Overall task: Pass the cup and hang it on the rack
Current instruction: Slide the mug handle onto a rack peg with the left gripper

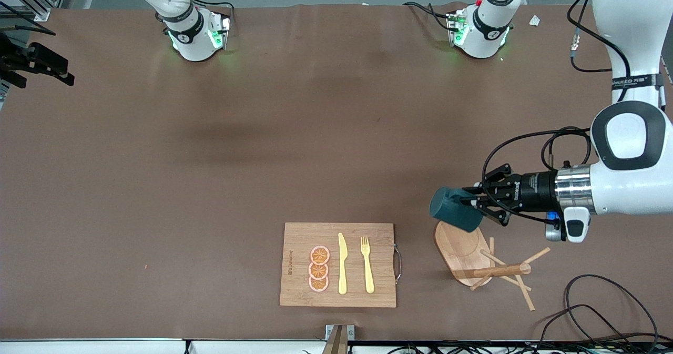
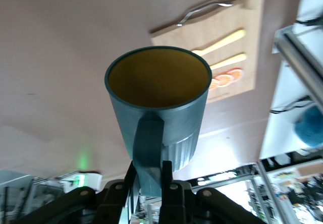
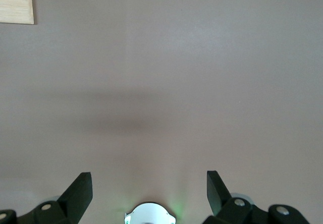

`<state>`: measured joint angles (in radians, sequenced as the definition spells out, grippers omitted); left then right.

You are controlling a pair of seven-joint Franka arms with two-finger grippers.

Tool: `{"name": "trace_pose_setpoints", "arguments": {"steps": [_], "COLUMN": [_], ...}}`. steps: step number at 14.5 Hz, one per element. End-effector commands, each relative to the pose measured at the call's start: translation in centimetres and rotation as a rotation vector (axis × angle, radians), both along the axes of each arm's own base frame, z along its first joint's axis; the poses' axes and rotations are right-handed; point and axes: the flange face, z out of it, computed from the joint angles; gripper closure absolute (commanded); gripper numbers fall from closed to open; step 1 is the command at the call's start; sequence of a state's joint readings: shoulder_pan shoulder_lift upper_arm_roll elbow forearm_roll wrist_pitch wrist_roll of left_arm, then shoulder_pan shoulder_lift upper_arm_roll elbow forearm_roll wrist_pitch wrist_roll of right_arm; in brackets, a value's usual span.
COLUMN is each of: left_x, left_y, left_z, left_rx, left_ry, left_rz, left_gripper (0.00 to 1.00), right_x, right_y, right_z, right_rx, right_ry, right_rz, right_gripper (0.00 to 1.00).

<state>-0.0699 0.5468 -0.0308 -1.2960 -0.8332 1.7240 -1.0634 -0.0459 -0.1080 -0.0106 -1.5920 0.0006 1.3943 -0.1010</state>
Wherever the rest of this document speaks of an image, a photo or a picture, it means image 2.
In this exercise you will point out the yellow plastic knife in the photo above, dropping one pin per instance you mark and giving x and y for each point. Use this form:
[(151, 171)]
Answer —
[(232, 59)]

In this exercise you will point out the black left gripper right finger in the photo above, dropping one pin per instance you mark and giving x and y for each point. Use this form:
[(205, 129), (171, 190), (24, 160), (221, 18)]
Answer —
[(176, 203)]

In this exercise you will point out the yellow plastic fork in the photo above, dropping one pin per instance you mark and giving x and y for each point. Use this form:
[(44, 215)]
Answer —
[(227, 40)]

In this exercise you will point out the aluminium camera mount post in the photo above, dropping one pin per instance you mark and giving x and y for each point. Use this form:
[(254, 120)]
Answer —
[(297, 57)]

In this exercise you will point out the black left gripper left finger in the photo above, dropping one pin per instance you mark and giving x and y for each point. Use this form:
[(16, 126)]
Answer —
[(111, 203)]

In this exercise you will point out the teal cup yellow inside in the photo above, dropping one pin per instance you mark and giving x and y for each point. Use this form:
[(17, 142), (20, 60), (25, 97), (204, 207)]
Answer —
[(151, 133)]

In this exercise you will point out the orange slice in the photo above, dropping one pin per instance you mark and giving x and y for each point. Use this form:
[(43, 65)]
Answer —
[(224, 80), (213, 84), (236, 74)]

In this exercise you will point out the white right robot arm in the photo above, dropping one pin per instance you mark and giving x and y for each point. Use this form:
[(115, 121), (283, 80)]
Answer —
[(88, 181)]

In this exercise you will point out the blue fuzzy object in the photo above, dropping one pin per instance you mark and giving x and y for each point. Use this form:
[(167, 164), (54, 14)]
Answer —
[(310, 128)]

